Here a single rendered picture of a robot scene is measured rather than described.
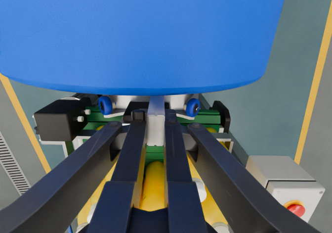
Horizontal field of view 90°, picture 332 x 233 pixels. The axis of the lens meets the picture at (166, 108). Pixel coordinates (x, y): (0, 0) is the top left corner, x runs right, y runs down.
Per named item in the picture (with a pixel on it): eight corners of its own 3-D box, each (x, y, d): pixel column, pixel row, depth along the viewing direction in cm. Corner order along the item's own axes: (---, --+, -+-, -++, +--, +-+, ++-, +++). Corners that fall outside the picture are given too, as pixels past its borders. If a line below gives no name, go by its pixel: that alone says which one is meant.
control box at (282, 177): (288, 155, 40) (328, 190, 31) (266, 211, 48) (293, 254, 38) (248, 154, 40) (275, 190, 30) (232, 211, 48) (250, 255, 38)
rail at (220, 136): (227, 132, 43) (231, 138, 41) (226, 135, 44) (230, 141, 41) (69, 129, 42) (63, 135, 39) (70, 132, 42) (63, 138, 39)
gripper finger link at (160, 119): (155, 115, 13) (165, 116, 13) (157, 91, 20) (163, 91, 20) (155, 146, 15) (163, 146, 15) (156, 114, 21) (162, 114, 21)
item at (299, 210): (304, 201, 32) (309, 207, 31) (298, 214, 34) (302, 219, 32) (286, 201, 32) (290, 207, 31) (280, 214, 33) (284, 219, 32)
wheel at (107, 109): (112, 98, 36) (103, 99, 35) (113, 116, 38) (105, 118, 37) (104, 93, 39) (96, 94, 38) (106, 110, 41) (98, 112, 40)
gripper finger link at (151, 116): (155, 146, 15) (146, 146, 15) (156, 114, 21) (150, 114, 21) (155, 115, 13) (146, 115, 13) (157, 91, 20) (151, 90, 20)
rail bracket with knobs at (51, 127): (94, 98, 44) (75, 114, 35) (97, 122, 47) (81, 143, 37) (56, 97, 44) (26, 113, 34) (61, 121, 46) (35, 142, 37)
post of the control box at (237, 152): (194, 84, 136) (268, 180, 43) (194, 89, 137) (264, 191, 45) (189, 84, 136) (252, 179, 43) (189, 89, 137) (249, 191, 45)
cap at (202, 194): (197, 176, 31) (199, 184, 29) (208, 188, 32) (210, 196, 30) (180, 186, 32) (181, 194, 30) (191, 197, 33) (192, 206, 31)
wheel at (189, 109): (193, 102, 36) (185, 100, 37) (191, 120, 38) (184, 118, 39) (202, 97, 39) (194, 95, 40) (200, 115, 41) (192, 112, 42)
